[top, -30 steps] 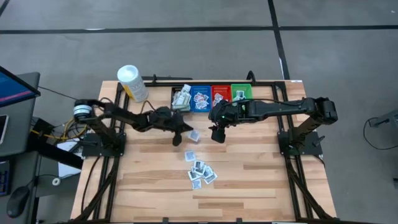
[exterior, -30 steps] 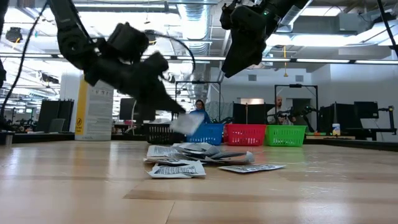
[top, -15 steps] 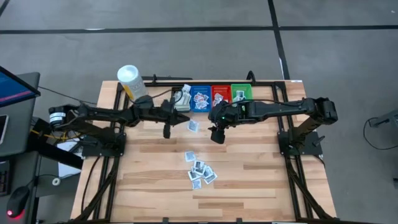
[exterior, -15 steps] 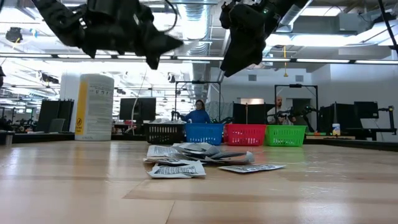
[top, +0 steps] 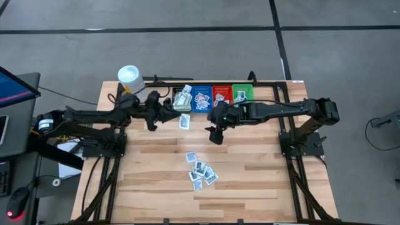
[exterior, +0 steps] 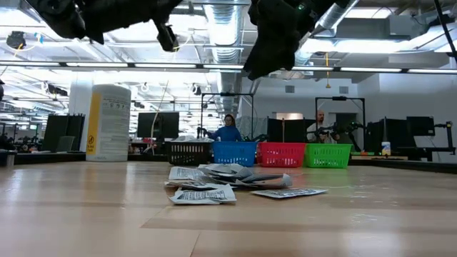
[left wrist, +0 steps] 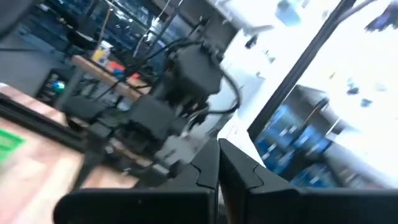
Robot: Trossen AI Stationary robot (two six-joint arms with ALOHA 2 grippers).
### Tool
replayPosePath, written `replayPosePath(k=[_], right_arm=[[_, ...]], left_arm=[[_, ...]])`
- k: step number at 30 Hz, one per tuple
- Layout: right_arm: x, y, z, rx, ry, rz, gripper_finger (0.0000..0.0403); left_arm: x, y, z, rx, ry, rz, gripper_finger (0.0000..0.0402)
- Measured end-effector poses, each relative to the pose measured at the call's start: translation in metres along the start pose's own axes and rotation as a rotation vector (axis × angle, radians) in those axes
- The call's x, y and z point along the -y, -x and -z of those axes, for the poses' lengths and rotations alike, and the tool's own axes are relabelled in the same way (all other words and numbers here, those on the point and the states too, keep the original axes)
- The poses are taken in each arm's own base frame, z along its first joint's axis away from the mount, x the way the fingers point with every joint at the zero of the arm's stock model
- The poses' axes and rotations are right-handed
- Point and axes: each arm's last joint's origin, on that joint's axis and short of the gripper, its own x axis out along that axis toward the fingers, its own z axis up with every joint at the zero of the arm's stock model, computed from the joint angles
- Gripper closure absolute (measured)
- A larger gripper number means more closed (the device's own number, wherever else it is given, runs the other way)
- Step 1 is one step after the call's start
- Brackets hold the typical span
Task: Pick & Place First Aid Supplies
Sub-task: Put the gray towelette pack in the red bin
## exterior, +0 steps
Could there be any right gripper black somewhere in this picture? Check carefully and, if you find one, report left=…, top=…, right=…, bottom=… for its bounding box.
left=243, top=0, right=315, bottom=81

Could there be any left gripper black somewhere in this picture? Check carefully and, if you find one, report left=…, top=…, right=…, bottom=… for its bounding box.
left=142, top=0, right=184, bottom=53

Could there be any black partition panel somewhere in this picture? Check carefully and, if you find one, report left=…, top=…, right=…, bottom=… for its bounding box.
left=266, top=117, right=318, bottom=143
left=42, top=114, right=86, bottom=153

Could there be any person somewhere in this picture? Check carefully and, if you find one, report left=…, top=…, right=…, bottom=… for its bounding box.
left=206, top=114, right=243, bottom=142
left=306, top=110, right=338, bottom=144

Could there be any ceiling light strip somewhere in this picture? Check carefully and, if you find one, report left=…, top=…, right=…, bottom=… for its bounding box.
left=0, top=61, right=457, bottom=75

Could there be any red plastic basket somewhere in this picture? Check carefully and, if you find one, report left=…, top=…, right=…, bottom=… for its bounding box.
left=256, top=141, right=307, bottom=168

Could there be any blue plastic basket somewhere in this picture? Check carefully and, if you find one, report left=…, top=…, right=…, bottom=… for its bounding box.
left=211, top=141, right=258, bottom=168

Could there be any green plastic basket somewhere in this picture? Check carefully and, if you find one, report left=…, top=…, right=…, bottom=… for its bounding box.
left=302, top=143, right=353, bottom=169

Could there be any dark antiseptic towelette packet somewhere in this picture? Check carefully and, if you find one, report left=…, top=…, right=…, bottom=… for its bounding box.
left=235, top=171, right=286, bottom=183

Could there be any white printed sachet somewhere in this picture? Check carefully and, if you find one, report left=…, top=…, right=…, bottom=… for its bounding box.
left=251, top=187, right=328, bottom=200
left=249, top=173, right=293, bottom=191
left=164, top=181, right=236, bottom=191

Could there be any black plastic basket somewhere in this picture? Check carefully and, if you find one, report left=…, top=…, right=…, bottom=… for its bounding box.
left=164, top=141, right=213, bottom=166

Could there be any white wipes canister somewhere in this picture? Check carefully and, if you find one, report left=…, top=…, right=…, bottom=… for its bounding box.
left=85, top=84, right=132, bottom=163

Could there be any black ceiling pendant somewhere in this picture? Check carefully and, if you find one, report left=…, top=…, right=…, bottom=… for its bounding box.
left=6, top=30, right=27, bottom=50

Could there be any crumpled white sachet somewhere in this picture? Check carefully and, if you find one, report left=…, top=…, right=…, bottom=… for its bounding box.
left=168, top=183, right=238, bottom=206

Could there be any grey cup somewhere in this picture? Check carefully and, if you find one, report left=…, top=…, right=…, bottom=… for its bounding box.
left=0, top=149, right=18, bottom=168

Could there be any silver ceiling duct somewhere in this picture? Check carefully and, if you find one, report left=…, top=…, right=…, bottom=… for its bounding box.
left=203, top=0, right=251, bottom=119
left=292, top=0, right=360, bottom=69

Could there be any black camera rig frame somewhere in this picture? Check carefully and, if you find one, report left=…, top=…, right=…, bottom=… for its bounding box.
left=315, top=95, right=367, bottom=144
left=200, top=91, right=255, bottom=143

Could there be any yellow hanging cord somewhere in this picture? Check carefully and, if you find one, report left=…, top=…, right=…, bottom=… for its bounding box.
left=323, top=52, right=332, bottom=89

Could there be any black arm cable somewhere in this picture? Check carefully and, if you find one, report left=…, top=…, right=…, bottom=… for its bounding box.
left=433, top=0, right=457, bottom=58

